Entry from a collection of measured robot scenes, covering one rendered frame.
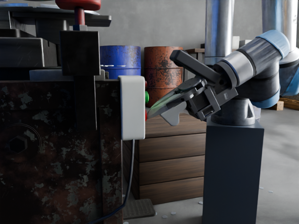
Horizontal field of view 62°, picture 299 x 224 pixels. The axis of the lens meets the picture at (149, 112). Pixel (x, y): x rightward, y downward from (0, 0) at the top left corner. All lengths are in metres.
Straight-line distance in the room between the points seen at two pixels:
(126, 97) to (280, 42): 0.36
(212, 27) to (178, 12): 3.65
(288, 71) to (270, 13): 0.18
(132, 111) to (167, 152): 0.66
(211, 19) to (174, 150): 0.64
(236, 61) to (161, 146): 0.65
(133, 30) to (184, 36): 0.85
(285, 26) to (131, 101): 0.47
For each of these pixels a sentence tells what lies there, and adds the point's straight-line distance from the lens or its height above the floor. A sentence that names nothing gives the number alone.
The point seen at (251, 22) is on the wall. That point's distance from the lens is 4.92.
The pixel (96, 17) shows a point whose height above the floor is 0.77.
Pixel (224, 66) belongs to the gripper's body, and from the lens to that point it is 0.59.
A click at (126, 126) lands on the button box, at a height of 0.53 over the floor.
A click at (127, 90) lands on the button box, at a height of 0.60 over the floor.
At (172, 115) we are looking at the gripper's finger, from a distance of 0.56.
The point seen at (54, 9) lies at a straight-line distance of 0.67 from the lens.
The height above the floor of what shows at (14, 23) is 0.76.
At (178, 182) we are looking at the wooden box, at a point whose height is 0.10.
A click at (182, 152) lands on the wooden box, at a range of 1.19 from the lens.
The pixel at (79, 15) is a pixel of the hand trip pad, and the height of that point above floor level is 0.73.
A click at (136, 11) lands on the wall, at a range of 4.21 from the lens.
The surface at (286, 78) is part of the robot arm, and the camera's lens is 0.83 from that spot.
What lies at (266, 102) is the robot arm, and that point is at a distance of 0.72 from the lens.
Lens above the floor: 0.66
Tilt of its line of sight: 11 degrees down
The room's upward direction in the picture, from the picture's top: straight up
